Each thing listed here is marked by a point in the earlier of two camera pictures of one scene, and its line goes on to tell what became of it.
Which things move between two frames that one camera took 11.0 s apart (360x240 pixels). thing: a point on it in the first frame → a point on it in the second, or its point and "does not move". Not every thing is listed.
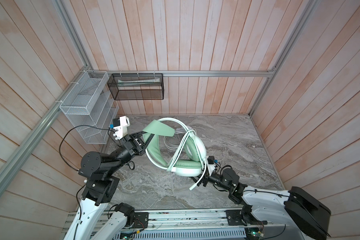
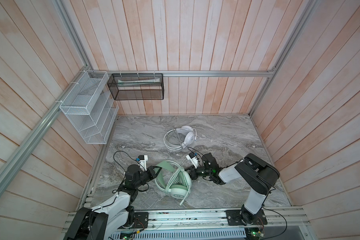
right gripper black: [206, 177] → [193, 173]
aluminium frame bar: [91, 74] does not move
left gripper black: [135, 144] → [151, 169]
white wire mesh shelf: [91, 107] does not move
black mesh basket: [136, 86] does not move
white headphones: [172, 142] does not move
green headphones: [172, 146] → [173, 179]
